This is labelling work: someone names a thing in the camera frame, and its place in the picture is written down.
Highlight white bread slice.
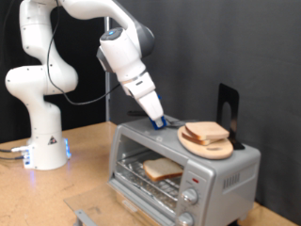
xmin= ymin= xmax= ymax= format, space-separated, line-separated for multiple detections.
xmin=142 ymin=157 xmax=184 ymax=183

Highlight gray backdrop curtain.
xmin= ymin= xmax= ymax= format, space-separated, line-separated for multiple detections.
xmin=107 ymin=0 xmax=301 ymax=225

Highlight wire oven rack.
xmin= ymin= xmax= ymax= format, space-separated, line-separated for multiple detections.
xmin=116 ymin=150 xmax=185 ymax=213

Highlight glass oven door with handle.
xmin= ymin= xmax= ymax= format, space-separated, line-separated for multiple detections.
xmin=63 ymin=181 xmax=158 ymax=226

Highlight black metal bookend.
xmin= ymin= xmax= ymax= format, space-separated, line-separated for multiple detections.
xmin=215 ymin=82 xmax=246 ymax=151

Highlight wooden toy toast slice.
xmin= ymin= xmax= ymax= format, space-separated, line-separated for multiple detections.
xmin=184 ymin=121 xmax=230 ymax=141
xmin=181 ymin=127 xmax=220 ymax=146

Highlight black base cable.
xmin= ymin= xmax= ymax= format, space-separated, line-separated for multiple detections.
xmin=0 ymin=153 xmax=26 ymax=161
xmin=0 ymin=145 xmax=30 ymax=154

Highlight silver toaster oven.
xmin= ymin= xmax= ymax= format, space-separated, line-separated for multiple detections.
xmin=107 ymin=113 xmax=261 ymax=226

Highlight oval wooden plate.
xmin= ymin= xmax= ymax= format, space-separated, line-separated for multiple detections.
xmin=177 ymin=125 xmax=234 ymax=160

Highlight silver oven knob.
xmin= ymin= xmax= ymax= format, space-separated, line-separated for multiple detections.
xmin=182 ymin=187 xmax=199 ymax=205
xmin=177 ymin=211 xmax=195 ymax=226

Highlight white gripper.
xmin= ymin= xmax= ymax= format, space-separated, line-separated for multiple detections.
xmin=119 ymin=72 xmax=166 ymax=128

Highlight metal pole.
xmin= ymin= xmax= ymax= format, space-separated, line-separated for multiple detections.
xmin=103 ymin=17 xmax=112 ymax=122

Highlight black backdrop curtain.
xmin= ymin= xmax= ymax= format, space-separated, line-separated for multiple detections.
xmin=0 ymin=0 xmax=109 ymax=144

